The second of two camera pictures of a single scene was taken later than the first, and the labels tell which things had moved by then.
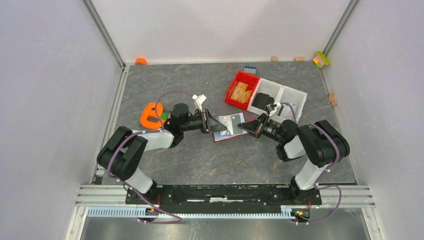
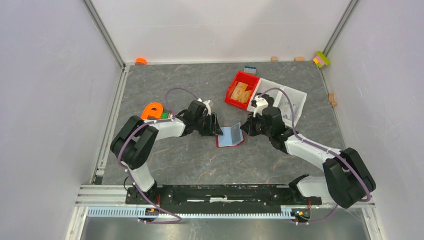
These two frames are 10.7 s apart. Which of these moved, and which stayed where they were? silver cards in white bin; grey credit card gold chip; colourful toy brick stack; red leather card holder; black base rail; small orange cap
Moved: red leather card holder; grey credit card gold chip
Stayed: silver cards in white bin; small orange cap; colourful toy brick stack; black base rail
